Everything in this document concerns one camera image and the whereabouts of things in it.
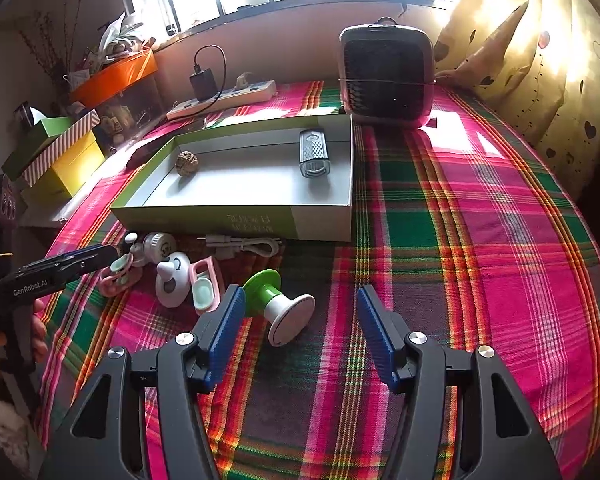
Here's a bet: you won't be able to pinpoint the yellow green gift boxes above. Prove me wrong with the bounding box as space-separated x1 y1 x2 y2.
22 108 102 187

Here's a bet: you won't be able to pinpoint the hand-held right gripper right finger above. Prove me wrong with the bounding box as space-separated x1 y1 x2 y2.
356 285 563 480

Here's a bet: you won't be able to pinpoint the white plastic bag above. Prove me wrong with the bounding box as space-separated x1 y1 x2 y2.
97 12 146 56

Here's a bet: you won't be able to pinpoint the pink and green clip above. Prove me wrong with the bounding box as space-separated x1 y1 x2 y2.
98 252 142 297

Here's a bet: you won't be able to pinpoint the black charger adapter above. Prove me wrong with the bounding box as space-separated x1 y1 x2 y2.
189 71 218 101

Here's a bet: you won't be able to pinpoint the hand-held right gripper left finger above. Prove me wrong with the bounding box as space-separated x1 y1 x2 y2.
37 284 246 480

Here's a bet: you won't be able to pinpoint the orange box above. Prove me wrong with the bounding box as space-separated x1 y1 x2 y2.
70 51 159 108

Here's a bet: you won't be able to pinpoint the dried branches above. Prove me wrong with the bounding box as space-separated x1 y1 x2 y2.
17 0 96 86

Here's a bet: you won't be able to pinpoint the black rectangular device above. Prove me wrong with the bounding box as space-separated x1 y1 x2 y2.
298 129 330 179

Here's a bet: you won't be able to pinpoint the small fan heater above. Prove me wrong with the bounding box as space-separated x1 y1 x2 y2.
339 16 437 128

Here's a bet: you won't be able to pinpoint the cream heart print curtain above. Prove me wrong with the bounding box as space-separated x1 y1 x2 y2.
432 0 600 196

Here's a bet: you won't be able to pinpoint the green and white cardboard box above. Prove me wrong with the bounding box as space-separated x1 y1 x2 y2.
110 113 355 242

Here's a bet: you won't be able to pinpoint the white cable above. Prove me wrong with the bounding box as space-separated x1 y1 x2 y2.
198 232 281 261

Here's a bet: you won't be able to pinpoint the white round cap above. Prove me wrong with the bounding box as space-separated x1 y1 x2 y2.
141 231 176 263

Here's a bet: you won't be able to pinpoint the grey disc white knob hook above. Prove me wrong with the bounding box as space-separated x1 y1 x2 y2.
122 231 147 268

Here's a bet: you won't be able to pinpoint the black smartphone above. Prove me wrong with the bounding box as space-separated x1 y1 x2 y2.
126 120 206 170

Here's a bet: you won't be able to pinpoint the pink and green holder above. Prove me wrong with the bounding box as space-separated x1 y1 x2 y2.
188 256 226 316

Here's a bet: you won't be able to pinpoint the person's left forearm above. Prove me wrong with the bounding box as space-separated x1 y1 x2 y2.
0 370 46 480

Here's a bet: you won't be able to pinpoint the brown walnut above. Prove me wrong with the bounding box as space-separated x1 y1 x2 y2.
175 151 200 177

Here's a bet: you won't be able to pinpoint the white power strip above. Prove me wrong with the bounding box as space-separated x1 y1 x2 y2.
166 80 278 121

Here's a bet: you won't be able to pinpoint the green and white suction holder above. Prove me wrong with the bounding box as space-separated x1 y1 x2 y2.
242 269 317 347

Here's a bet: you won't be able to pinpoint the white round knob holder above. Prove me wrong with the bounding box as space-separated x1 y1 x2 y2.
155 251 192 308

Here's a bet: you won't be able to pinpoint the plaid tablecloth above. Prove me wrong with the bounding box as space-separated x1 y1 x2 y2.
35 80 600 480

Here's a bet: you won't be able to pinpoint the black charger cable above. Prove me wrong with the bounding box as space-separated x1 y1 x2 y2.
194 45 228 111

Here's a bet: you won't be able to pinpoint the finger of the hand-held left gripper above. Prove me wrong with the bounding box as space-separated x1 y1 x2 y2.
40 256 121 286
22 244 118 270

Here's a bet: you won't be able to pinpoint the yellow box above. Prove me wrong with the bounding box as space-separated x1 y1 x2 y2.
22 132 106 206

